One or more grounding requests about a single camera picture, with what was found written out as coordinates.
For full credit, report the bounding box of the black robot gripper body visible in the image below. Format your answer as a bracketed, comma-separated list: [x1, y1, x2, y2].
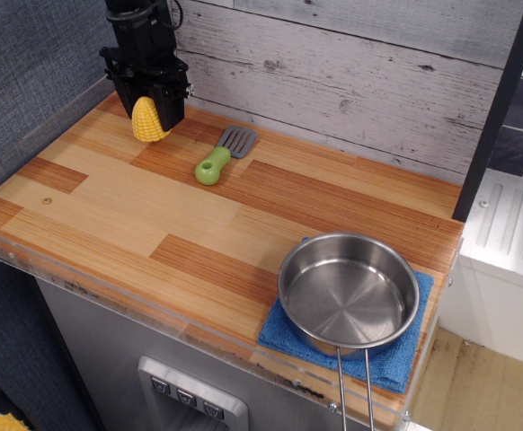
[100, 1, 190, 98]

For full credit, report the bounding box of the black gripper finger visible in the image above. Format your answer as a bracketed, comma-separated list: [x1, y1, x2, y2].
[151, 86, 184, 131]
[112, 79, 143, 118]

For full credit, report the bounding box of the yellow corn cone toy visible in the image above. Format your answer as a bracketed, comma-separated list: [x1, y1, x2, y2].
[131, 96, 171, 143]

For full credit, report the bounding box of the stainless steel pot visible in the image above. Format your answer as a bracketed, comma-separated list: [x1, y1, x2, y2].
[277, 231, 421, 431]

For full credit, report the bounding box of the clear acrylic table edge guard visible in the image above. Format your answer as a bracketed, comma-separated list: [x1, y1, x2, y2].
[0, 225, 412, 431]

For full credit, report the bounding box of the silver button control panel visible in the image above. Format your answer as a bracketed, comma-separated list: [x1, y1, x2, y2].
[137, 356, 250, 430]

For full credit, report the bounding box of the blue cloth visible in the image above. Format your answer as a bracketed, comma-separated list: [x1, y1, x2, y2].
[257, 237, 436, 395]

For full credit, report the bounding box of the yellow toy at bottom left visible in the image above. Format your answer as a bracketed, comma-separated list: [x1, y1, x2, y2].
[0, 414, 30, 431]

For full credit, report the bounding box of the white ridged side cabinet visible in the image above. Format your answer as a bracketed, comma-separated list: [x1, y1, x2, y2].
[439, 170, 523, 361]

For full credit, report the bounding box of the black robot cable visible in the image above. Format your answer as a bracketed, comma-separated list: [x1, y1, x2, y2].
[166, 0, 186, 32]

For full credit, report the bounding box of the green handled grey spatula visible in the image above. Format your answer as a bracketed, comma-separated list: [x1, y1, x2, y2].
[194, 125, 257, 186]

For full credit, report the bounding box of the black right frame post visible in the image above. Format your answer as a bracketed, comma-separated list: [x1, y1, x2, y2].
[452, 15, 523, 222]

